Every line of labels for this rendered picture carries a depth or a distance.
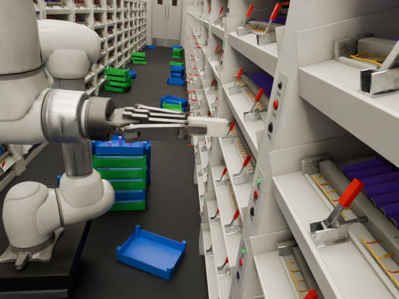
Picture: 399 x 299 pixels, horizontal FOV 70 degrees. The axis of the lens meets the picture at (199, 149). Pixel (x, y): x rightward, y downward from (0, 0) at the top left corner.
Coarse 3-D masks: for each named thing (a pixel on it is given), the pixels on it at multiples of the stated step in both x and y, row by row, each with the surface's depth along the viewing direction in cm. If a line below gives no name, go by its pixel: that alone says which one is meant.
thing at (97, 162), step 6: (96, 156) 162; (144, 156) 166; (96, 162) 163; (102, 162) 164; (108, 162) 164; (114, 162) 165; (120, 162) 165; (126, 162) 166; (132, 162) 167; (138, 162) 168; (144, 162) 168
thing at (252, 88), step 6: (246, 78) 103; (252, 84) 95; (252, 90) 92; (258, 90) 88; (252, 96) 88; (264, 96) 82; (258, 102) 83; (264, 102) 78; (258, 108) 79; (264, 108) 77
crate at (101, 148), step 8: (96, 144) 172; (104, 144) 173; (112, 144) 174; (128, 144) 176; (136, 144) 177; (144, 144) 163; (96, 152) 160; (104, 152) 161; (112, 152) 162; (120, 152) 163; (128, 152) 164; (136, 152) 165; (144, 152) 165
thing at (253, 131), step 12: (228, 72) 111; (252, 72) 112; (228, 84) 111; (240, 84) 107; (228, 96) 98; (240, 96) 95; (240, 108) 85; (240, 120) 77; (252, 132) 68; (252, 144) 65
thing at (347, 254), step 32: (288, 160) 49; (320, 160) 47; (352, 160) 50; (384, 160) 45; (288, 192) 46; (320, 192) 43; (352, 192) 33; (384, 192) 39; (288, 224) 46; (320, 224) 36; (352, 224) 35; (384, 224) 33; (320, 256) 34; (352, 256) 33; (384, 256) 31; (320, 288) 35; (352, 288) 30; (384, 288) 29
